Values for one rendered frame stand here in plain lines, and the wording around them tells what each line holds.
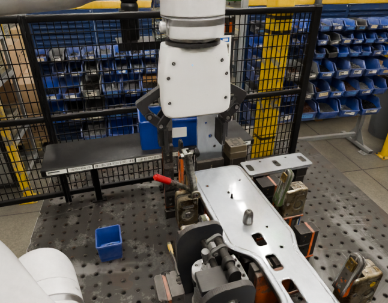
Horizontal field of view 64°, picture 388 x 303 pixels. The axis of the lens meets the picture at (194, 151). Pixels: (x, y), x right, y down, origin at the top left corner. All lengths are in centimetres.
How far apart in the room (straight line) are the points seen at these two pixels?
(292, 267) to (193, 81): 63
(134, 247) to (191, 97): 101
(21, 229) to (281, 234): 213
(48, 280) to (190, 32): 46
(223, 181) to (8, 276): 83
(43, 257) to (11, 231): 211
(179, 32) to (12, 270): 39
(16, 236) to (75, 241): 129
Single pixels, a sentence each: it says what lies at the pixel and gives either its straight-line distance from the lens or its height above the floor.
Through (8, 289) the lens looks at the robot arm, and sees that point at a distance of 51.
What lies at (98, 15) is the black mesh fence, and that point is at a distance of 133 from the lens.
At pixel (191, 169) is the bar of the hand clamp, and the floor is 116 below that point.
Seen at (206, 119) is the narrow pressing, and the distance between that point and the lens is 121.
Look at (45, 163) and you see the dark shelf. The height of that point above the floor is 103.
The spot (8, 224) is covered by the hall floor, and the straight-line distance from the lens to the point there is 283.
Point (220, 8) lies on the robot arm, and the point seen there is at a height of 164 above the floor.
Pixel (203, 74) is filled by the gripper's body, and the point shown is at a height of 156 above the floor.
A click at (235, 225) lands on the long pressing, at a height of 100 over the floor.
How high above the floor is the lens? 168
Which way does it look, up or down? 30 degrees down
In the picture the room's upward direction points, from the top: straight up
